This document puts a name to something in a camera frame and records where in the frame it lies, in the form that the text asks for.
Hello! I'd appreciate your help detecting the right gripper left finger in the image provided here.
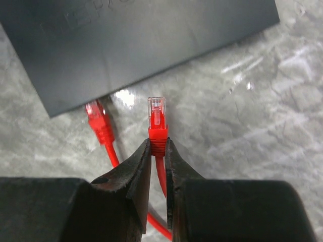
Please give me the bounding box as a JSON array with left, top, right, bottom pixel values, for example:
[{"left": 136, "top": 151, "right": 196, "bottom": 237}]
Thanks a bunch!
[{"left": 1, "top": 140, "right": 151, "bottom": 241}]

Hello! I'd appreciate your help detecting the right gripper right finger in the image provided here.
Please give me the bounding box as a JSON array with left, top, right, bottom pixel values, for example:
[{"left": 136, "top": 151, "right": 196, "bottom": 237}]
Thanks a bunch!
[{"left": 165, "top": 139, "right": 316, "bottom": 241}]

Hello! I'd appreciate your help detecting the red patch cable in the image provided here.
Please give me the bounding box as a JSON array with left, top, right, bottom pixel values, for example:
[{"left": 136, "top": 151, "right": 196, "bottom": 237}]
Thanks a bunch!
[
  {"left": 84, "top": 100, "right": 174, "bottom": 240},
  {"left": 147, "top": 96, "right": 169, "bottom": 202}
]

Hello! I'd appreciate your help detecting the black network switch box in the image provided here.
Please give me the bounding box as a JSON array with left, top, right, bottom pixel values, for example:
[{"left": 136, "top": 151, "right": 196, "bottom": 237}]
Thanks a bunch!
[{"left": 1, "top": 1, "right": 280, "bottom": 117}]

